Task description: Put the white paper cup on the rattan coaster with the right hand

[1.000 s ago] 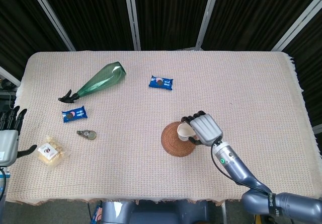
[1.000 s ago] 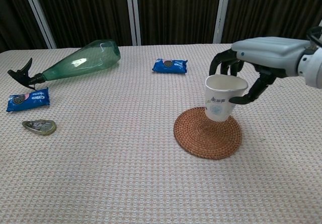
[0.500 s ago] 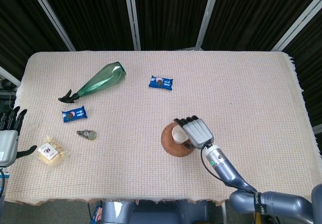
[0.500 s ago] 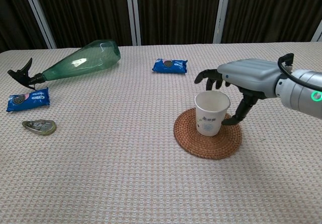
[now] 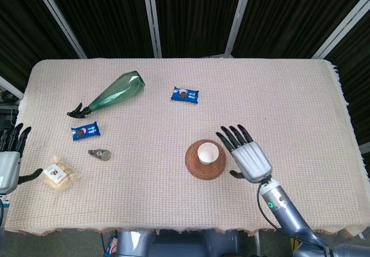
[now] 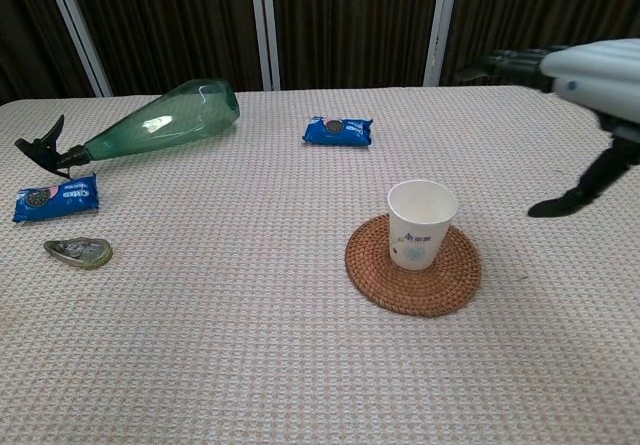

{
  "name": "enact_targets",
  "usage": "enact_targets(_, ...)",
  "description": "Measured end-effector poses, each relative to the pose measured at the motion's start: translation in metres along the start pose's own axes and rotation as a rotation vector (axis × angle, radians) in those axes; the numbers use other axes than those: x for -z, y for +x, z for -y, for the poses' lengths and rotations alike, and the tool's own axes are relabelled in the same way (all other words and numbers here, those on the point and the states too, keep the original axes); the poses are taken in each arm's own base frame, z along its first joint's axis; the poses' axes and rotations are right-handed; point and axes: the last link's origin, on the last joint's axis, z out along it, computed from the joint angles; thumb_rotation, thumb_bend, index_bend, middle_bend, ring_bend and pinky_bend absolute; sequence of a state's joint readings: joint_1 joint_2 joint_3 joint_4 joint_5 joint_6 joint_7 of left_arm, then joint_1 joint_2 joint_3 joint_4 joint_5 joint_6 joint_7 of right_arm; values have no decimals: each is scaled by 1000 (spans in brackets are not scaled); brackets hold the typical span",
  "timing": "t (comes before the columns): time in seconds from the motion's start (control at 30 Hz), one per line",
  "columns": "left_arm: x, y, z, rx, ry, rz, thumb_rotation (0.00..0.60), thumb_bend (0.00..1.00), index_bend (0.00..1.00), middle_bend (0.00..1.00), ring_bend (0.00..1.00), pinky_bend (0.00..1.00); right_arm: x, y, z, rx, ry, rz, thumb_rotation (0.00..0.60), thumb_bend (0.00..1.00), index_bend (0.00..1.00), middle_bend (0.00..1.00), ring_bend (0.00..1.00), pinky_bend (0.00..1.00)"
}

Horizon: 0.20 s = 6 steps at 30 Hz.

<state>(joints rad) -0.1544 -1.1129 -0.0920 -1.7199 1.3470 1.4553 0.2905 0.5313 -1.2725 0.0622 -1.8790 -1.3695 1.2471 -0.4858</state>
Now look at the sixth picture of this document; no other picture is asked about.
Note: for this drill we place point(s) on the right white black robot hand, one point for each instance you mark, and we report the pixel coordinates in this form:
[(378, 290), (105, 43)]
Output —
[(600, 75)]

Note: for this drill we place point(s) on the white paper cup blue print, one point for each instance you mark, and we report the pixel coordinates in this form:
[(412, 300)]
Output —
[(417, 245)]

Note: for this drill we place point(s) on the round brown woven coaster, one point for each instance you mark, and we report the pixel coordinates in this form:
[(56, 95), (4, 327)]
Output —
[(415, 297)]

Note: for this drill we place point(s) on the dark brown curtain panel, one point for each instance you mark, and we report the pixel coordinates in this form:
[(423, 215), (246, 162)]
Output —
[(165, 20), (350, 20), (540, 5), (25, 25)]

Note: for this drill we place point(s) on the blue Oreo cookie packet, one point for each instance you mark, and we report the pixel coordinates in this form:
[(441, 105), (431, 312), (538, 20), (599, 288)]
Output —
[(345, 132), (65, 197)]

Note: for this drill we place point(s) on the green spray bottle black trigger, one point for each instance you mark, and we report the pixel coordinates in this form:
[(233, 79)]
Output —
[(165, 125)]

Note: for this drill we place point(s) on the pale waffle-weave tablecloth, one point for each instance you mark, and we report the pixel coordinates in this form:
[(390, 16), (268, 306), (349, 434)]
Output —
[(225, 355)]

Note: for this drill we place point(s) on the white metal frame post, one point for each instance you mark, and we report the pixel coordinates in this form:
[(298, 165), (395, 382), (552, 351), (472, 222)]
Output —
[(440, 25), (75, 25), (265, 40)]

